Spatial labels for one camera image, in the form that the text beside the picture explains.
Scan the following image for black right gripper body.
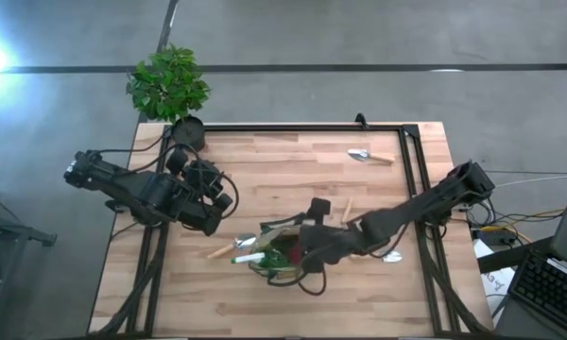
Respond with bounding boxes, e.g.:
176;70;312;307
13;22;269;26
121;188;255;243
300;221;360;274

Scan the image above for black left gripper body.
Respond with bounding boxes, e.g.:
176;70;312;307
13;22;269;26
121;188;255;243
184;159;235;213

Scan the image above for hand fork wooden handle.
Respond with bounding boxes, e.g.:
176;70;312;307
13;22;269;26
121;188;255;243
340;196;354;224

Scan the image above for beige green-trimmed gardening bag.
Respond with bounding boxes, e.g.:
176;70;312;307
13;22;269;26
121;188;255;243
248;212;330;298

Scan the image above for round trowel wooden handle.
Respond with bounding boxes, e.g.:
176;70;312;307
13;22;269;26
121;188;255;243
206;232;258;260

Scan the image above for green spray bottle white cap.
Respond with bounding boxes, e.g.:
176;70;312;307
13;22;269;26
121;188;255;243
230;251;287;270

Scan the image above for pointed trowel wooden handle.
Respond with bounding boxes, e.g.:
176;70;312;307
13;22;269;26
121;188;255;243
347;147;397;165

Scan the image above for black plant pot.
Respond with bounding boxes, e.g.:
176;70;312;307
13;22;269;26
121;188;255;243
171;115;207;153

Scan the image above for green leafy potted tree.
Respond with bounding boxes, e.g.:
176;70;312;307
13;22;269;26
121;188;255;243
125;43;213;125

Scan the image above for black power strip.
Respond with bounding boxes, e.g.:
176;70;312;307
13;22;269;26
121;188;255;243
472;226;519;247

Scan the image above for white paper sheet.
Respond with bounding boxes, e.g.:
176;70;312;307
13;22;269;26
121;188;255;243
472;238;516;303

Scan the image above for dark grey stand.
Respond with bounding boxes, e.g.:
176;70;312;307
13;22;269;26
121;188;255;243
0;186;58;332

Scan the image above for grey laptop black keyboard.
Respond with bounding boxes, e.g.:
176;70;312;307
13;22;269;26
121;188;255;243
493;162;567;340

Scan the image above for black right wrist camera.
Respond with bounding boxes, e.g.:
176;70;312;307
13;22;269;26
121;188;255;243
305;196;333;224

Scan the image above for yellow cable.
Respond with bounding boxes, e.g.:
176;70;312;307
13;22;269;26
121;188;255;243
472;207;566;232

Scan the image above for white cable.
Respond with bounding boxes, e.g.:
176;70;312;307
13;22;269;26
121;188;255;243
493;173;567;189

